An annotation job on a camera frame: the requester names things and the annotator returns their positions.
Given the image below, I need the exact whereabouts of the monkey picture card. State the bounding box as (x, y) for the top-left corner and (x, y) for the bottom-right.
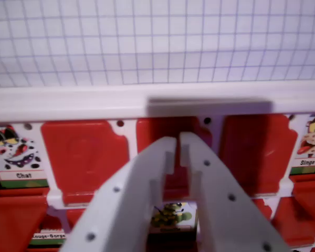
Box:
(289, 114), (315, 176)

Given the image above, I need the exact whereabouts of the red and white game board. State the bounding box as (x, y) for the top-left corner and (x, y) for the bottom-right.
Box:
(0, 0), (315, 252)

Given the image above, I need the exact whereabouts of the red flap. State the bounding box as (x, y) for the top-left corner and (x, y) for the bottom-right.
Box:
(219, 113), (299, 198)
(40, 119), (131, 206)

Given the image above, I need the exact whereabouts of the caterpillar picture card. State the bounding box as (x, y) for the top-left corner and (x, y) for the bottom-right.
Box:
(148, 201), (200, 236)

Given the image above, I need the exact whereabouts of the cat picture card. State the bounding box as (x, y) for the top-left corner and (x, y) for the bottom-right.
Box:
(0, 122), (50, 189)

